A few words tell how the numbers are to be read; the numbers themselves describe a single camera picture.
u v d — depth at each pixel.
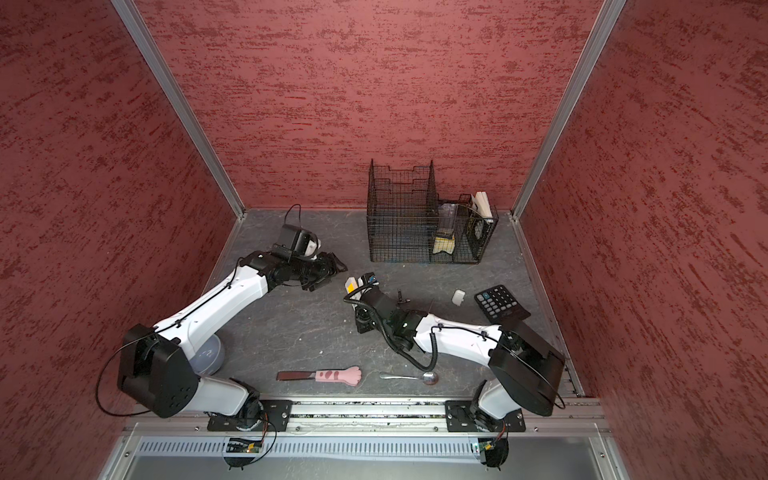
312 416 0.76
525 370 0.43
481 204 0.97
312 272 0.71
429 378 0.79
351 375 0.79
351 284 0.84
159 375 0.41
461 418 0.74
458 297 0.97
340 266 0.78
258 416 0.72
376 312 0.61
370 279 0.73
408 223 1.18
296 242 0.65
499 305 0.92
